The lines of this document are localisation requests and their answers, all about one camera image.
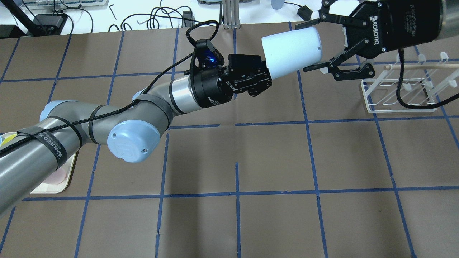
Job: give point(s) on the white wire cup rack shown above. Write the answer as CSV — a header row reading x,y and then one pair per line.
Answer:
x,y
423,82

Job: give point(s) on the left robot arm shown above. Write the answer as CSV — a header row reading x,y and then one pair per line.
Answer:
x,y
131,132

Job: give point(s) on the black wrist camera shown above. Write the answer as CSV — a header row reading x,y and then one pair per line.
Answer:
x,y
205,56

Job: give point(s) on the black power adapter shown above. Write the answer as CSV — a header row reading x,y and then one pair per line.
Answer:
x,y
305,13

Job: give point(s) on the cream plastic tray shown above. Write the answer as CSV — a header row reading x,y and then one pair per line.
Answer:
x,y
60,180

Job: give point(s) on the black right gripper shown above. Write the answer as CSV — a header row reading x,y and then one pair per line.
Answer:
x,y
403,22

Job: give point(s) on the blue cup on desk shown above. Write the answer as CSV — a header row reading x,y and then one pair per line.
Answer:
x,y
277,4

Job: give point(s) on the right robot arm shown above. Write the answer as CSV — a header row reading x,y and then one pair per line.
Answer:
x,y
449,28

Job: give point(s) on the light blue ikea cup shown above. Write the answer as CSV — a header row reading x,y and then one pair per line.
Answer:
x,y
290,51

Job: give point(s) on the aluminium frame post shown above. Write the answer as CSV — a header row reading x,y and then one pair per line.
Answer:
x,y
231,14

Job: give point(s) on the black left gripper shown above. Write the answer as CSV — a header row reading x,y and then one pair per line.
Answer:
x,y
211,87

